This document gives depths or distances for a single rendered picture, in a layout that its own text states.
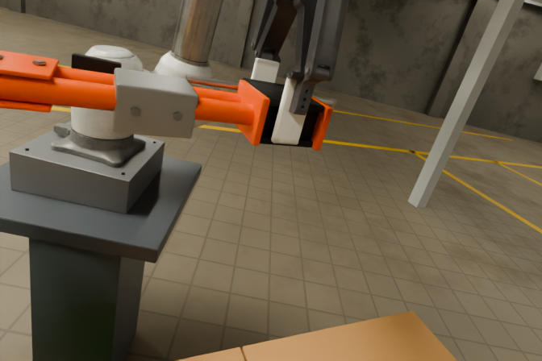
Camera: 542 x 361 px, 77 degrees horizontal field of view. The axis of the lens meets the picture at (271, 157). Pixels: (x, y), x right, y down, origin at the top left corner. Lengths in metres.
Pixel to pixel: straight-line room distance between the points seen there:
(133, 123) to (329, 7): 0.20
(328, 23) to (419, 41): 9.20
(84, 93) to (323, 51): 0.20
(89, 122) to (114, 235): 0.29
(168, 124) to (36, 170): 0.70
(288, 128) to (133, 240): 0.59
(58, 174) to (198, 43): 0.47
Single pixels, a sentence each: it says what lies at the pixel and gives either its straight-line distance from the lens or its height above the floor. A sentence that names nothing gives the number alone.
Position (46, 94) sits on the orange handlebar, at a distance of 0.32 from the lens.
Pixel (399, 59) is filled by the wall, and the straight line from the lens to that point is 9.39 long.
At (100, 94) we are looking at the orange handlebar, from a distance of 0.31.
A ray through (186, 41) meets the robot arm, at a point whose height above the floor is 1.18.
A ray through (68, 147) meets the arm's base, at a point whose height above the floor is 0.87.
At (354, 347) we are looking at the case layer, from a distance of 1.07.
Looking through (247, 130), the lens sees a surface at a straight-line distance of 0.36.
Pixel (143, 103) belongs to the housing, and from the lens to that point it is 0.32.
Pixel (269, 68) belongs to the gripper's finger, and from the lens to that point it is 0.42.
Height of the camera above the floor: 1.29
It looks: 22 degrees down
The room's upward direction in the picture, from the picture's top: 15 degrees clockwise
